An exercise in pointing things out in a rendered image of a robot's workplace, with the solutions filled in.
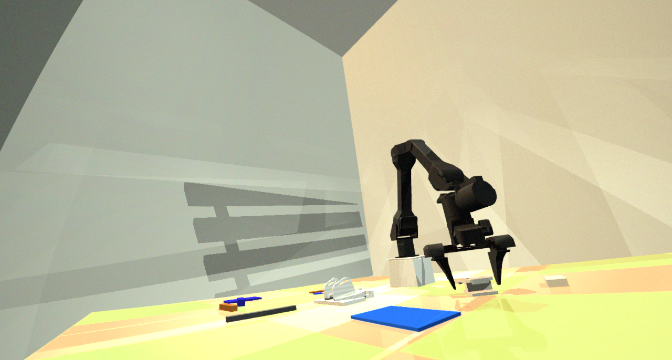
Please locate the dark grey long flat bar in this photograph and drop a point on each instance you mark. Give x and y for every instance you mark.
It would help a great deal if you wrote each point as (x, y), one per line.
(250, 315)

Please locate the blue rectangular plate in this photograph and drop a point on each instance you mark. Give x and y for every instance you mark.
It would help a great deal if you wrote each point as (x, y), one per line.
(246, 299)

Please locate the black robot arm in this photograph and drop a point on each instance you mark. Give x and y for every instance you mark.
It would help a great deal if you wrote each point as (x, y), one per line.
(469, 195)

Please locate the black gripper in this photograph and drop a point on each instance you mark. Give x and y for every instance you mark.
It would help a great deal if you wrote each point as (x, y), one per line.
(498, 247)

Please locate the blue flat plate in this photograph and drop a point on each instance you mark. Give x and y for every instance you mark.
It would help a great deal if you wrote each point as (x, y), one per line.
(412, 319)

